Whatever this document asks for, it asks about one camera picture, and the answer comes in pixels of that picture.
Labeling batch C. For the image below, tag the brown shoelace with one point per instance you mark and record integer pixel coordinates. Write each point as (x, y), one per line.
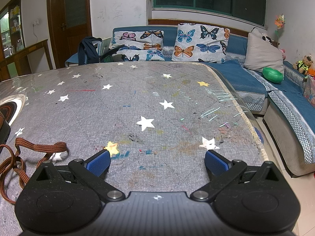
(56, 146)

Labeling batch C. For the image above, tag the round black induction cooktop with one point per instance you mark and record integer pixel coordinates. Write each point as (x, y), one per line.
(9, 108)

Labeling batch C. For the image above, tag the green round cushion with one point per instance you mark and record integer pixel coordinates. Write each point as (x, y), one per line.
(272, 75)

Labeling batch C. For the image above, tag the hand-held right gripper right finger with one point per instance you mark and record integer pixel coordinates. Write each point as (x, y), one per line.
(216, 163)

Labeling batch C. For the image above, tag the dark blue backpack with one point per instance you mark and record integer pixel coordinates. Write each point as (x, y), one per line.
(89, 48)

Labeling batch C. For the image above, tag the wooden shelf cabinet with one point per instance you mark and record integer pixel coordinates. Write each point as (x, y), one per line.
(14, 17)

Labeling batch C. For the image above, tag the printed gift bag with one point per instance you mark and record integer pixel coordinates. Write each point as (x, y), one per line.
(310, 88)

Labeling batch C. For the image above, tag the square butterfly-print cushion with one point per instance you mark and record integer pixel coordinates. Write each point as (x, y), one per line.
(196, 44)

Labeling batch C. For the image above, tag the white wall socket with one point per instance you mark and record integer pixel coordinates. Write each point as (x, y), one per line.
(36, 22)

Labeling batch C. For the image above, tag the brown wooden door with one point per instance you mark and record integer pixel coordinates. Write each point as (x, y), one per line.
(73, 41)

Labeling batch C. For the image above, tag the orange plush toy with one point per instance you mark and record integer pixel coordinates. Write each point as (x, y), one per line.
(311, 71)

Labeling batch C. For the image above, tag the teddy bear with yellow vest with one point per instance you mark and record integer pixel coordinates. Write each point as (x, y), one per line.
(304, 65)

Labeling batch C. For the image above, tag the books in backpack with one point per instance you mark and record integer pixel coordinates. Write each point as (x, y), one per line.
(104, 44)

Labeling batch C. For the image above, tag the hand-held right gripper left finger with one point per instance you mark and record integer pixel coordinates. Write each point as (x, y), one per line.
(99, 163)

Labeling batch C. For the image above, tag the blue sofa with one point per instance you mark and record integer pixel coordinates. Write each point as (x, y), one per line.
(233, 76)

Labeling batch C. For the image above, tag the colourful paper pinwheel flower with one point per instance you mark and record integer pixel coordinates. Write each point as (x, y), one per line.
(280, 21)

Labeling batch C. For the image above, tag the plain grey pillow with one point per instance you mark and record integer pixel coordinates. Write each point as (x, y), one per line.
(263, 54)

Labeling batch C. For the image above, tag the brown leather shoe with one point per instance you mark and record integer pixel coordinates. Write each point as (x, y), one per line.
(3, 135)

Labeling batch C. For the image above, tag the clear glass jar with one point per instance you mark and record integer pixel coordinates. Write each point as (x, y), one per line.
(20, 44)

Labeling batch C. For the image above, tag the pink plush toy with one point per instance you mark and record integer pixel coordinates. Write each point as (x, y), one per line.
(283, 53)

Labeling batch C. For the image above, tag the wide butterfly-print cushion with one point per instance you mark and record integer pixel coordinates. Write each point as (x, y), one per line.
(137, 46)

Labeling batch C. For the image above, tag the panda plush toy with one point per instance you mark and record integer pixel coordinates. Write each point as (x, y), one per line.
(267, 38)

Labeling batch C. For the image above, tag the wooden console table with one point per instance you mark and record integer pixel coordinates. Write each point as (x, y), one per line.
(32, 48)

